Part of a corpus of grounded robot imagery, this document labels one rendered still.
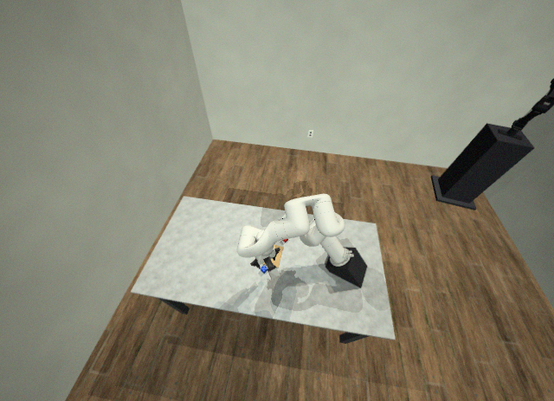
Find tan flat mat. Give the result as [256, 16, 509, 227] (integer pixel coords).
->
[270, 245, 283, 268]

